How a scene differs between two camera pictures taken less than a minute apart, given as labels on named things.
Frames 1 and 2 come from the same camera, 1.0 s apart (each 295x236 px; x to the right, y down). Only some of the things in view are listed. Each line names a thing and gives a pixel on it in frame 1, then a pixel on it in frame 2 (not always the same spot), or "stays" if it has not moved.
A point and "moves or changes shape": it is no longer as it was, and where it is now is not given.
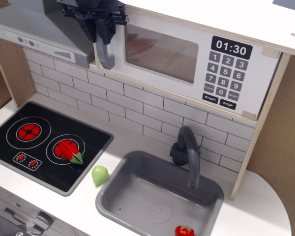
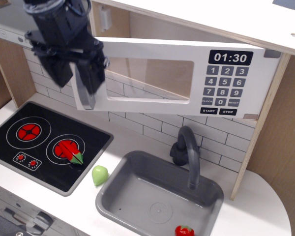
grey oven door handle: x=37 y=225 stays
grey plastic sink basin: x=148 y=191 stays
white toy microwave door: x=197 y=65 moves or changes shape
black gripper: x=106 y=13 -> x=66 y=32
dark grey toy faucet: x=186 y=150 stays
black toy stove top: x=24 y=141 stays
